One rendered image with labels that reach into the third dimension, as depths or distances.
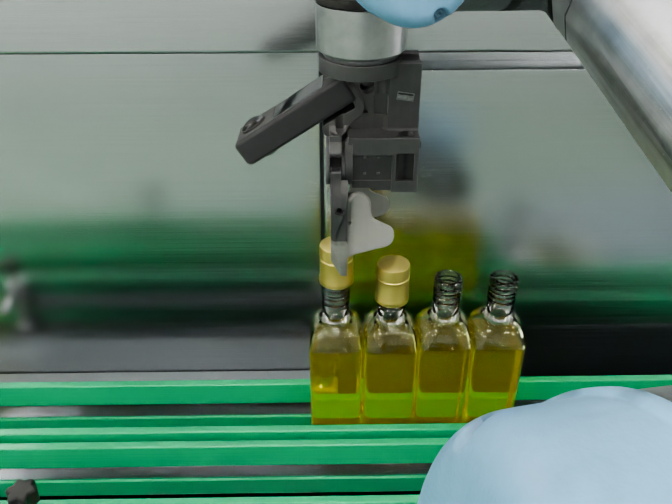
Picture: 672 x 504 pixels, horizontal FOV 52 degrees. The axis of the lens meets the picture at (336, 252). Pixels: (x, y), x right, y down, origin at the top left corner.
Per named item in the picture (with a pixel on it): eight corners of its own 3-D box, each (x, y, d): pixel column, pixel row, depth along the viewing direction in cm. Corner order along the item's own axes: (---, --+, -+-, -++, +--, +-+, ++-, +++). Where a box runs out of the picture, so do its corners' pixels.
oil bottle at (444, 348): (449, 432, 88) (466, 297, 77) (456, 468, 84) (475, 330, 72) (405, 432, 88) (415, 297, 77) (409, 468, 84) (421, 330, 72)
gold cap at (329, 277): (353, 270, 73) (353, 234, 70) (354, 290, 70) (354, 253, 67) (319, 270, 73) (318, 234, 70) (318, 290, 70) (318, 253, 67)
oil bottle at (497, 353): (494, 432, 88) (519, 297, 77) (503, 467, 84) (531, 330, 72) (450, 432, 88) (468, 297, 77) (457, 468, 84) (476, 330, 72)
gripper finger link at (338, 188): (347, 247, 63) (348, 152, 59) (330, 247, 63) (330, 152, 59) (346, 227, 67) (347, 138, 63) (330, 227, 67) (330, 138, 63)
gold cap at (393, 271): (394, 284, 75) (396, 249, 72) (415, 300, 72) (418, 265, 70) (367, 294, 73) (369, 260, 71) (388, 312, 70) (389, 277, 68)
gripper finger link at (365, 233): (393, 288, 66) (396, 196, 62) (331, 288, 66) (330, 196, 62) (391, 273, 69) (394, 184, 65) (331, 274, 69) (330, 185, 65)
